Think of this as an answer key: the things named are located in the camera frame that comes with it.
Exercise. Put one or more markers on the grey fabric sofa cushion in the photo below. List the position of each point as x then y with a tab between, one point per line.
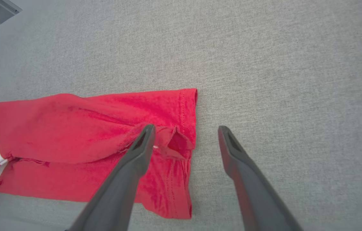
280	64

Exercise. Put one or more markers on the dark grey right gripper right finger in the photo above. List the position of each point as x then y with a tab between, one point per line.
258	199

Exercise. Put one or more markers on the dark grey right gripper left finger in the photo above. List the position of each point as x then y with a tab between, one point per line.
119	192

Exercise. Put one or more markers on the red and white jersey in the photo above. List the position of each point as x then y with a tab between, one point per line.
71	128

